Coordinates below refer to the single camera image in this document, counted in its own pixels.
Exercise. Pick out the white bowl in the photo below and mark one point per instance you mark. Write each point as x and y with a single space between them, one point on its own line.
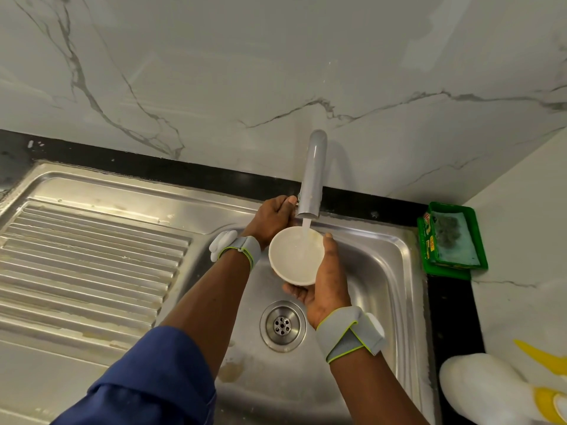
295 256

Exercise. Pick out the person's right forearm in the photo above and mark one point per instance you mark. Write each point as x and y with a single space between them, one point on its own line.
376 394

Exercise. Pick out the chrome faucet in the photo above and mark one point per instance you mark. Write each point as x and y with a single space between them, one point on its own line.
312 172

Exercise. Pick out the person's left hand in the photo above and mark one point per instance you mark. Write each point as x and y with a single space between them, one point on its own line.
270 218

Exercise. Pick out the white left wrist tracker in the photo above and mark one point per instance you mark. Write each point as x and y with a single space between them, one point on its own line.
232 245

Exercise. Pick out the stainless steel sink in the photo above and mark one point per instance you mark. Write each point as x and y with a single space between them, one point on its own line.
97 261

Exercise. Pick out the person's right hand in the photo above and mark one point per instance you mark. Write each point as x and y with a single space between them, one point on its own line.
326 283

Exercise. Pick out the white yellow spray bottle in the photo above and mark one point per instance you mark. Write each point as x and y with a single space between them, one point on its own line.
483 389

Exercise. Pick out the green soap tray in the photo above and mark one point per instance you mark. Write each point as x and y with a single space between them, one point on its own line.
454 239

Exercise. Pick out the metal drain strainer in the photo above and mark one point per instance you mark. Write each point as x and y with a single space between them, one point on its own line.
283 326

